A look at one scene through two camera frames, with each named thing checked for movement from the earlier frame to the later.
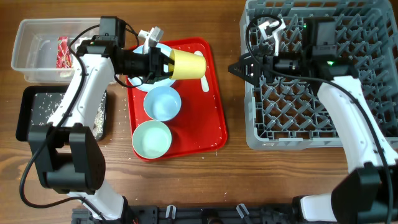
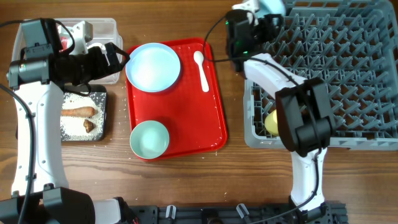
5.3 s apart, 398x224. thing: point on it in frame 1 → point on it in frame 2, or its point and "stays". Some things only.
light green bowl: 151,139 stays
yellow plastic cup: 186,65 → 271,122
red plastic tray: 201,122 stays
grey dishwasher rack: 295,46 stays
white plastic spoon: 204,83 stays
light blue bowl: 162,103 → 271,7
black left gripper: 157,65 → 101,68
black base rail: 265,213 stays
